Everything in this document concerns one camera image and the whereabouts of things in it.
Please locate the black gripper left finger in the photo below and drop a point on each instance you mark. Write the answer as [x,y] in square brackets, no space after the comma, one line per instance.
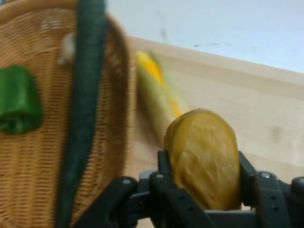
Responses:
[152,202]

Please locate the green bell pepper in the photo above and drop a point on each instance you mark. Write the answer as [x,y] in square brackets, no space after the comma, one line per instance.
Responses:
[19,99]

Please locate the corn cob with husk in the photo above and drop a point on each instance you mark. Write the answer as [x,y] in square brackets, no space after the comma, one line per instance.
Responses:
[152,95]

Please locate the woven wicker basket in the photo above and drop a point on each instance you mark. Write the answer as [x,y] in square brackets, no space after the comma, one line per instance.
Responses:
[31,166]

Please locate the dark green cucumber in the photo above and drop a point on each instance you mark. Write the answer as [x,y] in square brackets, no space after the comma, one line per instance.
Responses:
[83,95]

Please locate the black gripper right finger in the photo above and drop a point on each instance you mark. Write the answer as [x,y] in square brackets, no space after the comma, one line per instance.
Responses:
[273,202]

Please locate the small white garlic bulb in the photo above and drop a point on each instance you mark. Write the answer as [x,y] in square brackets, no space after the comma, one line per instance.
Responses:
[67,48]

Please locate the yellow-brown potato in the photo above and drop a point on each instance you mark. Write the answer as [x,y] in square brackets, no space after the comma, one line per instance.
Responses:
[204,161]

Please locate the light wooden board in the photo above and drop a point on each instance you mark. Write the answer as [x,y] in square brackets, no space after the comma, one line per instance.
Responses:
[249,95]

